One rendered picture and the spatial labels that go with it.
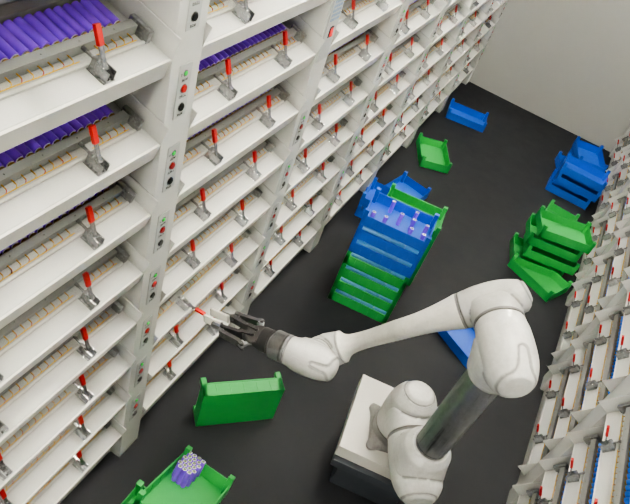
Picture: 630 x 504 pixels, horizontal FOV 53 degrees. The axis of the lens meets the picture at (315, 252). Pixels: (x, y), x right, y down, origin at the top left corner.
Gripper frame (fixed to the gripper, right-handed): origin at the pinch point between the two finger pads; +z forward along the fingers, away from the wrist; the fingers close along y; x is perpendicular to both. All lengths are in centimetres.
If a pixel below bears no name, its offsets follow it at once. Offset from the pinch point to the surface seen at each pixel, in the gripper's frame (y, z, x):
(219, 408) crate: 3.3, 2.0, -47.7
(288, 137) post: 43, 1, 44
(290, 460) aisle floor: 9, -25, -66
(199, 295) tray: 7.4, 11.8, -1.4
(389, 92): 161, 9, 19
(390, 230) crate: 94, -23, -12
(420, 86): 227, 13, -1
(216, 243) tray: 12.7, 8.2, 17.9
